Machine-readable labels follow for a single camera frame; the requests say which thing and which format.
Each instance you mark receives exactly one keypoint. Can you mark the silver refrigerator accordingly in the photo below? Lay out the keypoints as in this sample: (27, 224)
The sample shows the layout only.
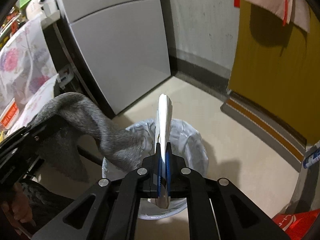
(122, 44)

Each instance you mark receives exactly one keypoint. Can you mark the orange white instant noodle bowl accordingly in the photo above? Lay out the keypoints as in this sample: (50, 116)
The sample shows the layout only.
(10, 115)

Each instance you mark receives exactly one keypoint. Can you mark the floral plastic tablecloth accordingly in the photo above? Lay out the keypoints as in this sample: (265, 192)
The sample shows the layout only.
(28, 75)

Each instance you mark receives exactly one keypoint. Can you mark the yellow wooden door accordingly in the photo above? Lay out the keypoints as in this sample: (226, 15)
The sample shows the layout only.
(277, 67)

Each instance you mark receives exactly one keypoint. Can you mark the grey knitted cloth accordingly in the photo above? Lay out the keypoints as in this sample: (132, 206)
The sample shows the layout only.
(80, 116)

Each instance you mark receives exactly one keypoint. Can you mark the red plastic bag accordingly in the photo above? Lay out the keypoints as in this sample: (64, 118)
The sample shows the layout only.
(297, 225)

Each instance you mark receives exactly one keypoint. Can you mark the person's left hand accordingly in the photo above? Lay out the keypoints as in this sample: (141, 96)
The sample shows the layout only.
(16, 207)

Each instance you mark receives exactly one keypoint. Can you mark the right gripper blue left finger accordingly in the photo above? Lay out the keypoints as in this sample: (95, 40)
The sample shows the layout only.
(158, 168)

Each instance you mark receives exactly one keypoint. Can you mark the white paper napkin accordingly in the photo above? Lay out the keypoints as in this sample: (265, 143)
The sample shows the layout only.
(162, 134)

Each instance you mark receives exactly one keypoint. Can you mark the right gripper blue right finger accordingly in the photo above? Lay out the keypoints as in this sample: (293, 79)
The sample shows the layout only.
(168, 153)

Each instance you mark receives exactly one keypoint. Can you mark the trash bin with bag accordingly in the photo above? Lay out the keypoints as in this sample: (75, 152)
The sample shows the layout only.
(136, 191)

